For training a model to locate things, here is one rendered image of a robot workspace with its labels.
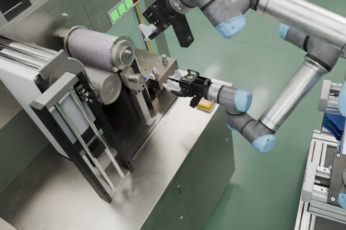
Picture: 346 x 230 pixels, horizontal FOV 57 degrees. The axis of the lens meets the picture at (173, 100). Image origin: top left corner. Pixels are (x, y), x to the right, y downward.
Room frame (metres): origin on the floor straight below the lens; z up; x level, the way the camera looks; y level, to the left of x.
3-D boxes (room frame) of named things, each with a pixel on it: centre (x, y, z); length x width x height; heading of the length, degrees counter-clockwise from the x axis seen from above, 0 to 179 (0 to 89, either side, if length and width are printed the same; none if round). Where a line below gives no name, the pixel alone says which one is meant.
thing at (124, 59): (1.02, 0.13, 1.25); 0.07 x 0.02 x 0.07; 137
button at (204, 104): (0.98, -0.14, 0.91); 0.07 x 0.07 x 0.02; 47
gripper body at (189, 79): (0.88, -0.10, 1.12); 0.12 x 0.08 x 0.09; 47
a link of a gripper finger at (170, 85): (0.94, -0.01, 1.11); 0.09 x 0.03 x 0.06; 56
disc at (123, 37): (1.03, 0.14, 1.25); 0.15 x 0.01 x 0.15; 137
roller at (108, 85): (1.02, 0.31, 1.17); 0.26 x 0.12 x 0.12; 47
